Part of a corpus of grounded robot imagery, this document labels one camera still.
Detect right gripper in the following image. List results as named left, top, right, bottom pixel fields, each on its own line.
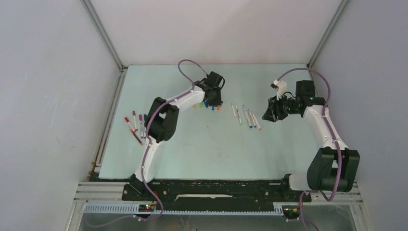
left=262, top=92, right=300, bottom=122

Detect orange cap marker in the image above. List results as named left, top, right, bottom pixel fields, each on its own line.
left=251, top=111, right=262, bottom=130

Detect large blue marker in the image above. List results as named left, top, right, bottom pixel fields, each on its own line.
left=243, top=105, right=253, bottom=128

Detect light green pen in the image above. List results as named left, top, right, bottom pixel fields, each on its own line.
left=235, top=104, right=242, bottom=125

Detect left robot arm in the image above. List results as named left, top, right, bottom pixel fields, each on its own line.
left=130, top=71, right=225, bottom=201

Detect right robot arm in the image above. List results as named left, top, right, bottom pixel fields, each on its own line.
left=262, top=80, right=360, bottom=201

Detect purple pen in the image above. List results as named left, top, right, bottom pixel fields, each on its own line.
left=139, top=114, right=144, bottom=139

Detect maroon pen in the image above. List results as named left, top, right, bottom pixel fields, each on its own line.
left=132, top=111, right=138, bottom=131

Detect red pen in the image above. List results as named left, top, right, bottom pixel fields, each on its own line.
left=124, top=117, right=143, bottom=146

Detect right controller board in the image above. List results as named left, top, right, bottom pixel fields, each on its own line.
left=283, top=208, right=300, bottom=216

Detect controller board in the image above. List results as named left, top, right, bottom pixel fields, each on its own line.
left=138, top=204, right=155, bottom=212
left=283, top=208, right=300, bottom=216

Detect left controller board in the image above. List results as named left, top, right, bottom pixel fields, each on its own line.
left=138, top=204, right=155, bottom=212

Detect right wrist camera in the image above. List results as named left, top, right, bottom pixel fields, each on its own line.
left=271, top=79, right=287, bottom=100

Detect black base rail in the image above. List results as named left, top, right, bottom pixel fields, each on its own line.
left=122, top=179, right=311, bottom=212

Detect white cable duct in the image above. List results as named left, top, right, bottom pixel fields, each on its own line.
left=84, top=203, right=283, bottom=216

